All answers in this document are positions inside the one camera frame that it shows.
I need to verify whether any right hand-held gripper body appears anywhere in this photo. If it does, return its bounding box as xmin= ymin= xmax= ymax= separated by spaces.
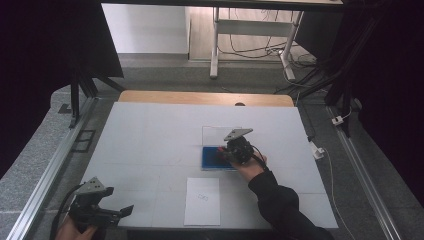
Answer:
xmin=223 ymin=127 xmax=255 ymax=166

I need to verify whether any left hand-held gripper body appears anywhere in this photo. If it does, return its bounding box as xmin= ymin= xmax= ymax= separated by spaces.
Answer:
xmin=68 ymin=176 xmax=123 ymax=231

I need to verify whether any blue ink pad box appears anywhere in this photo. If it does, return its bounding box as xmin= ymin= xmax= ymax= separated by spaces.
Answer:
xmin=201 ymin=125 xmax=244 ymax=172

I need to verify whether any person's right hand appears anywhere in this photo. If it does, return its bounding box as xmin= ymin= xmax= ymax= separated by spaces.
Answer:
xmin=232 ymin=150 xmax=269 ymax=184

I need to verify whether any person's left hand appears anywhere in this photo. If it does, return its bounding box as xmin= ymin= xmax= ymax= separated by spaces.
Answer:
xmin=54 ymin=214 xmax=99 ymax=240

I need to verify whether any white paper sheet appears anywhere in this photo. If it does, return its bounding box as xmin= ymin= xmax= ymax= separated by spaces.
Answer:
xmin=184 ymin=177 xmax=222 ymax=227

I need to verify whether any white table board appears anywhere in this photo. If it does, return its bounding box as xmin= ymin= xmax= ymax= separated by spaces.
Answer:
xmin=80 ymin=101 xmax=340 ymax=232

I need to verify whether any wooden table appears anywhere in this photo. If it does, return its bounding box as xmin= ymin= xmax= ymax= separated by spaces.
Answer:
xmin=118 ymin=89 xmax=295 ymax=108

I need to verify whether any white plug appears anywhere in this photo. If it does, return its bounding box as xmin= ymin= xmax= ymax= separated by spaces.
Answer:
xmin=309 ymin=140 xmax=326 ymax=161

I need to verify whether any white metal stand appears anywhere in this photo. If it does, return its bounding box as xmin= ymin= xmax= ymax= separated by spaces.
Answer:
xmin=216 ymin=8 xmax=329 ymax=95

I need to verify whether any black metal stand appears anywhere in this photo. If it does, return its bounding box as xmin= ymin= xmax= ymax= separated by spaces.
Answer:
xmin=299 ymin=13 xmax=384 ymax=138
xmin=67 ymin=61 xmax=127 ymax=130

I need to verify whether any black curtain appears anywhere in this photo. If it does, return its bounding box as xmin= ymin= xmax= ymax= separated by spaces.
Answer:
xmin=328 ymin=0 xmax=424 ymax=209
xmin=0 ymin=0 xmax=125 ymax=176

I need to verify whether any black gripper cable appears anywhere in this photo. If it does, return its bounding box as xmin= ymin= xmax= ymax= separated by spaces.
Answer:
xmin=49 ymin=183 xmax=84 ymax=240
xmin=250 ymin=144 xmax=269 ymax=172

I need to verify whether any aluminium rail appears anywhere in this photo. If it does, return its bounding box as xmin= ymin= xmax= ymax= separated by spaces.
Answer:
xmin=5 ymin=96 xmax=100 ymax=240
xmin=325 ymin=105 xmax=403 ymax=240

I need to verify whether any white cable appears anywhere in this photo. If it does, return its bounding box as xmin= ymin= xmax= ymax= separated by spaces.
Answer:
xmin=320 ymin=146 xmax=357 ymax=240

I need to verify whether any white desk frame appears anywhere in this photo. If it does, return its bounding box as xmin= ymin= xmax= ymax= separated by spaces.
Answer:
xmin=99 ymin=0 xmax=345 ymax=81

